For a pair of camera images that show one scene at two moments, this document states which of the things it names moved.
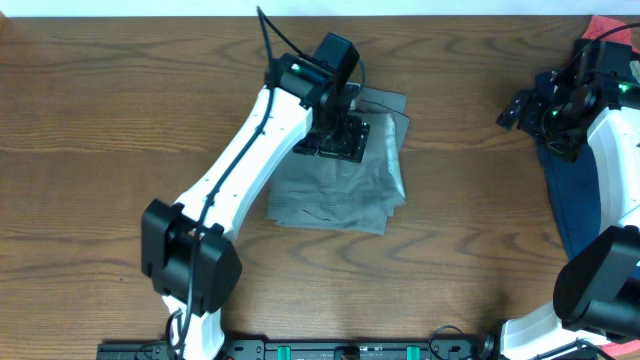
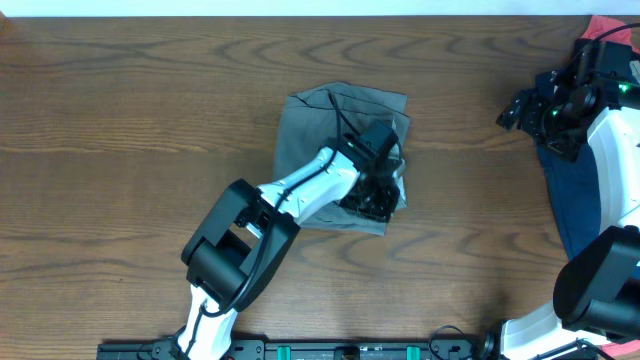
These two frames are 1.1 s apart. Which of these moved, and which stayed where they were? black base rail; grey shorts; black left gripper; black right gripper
Moved: black left gripper
Stayed: grey shorts; black right gripper; black base rail
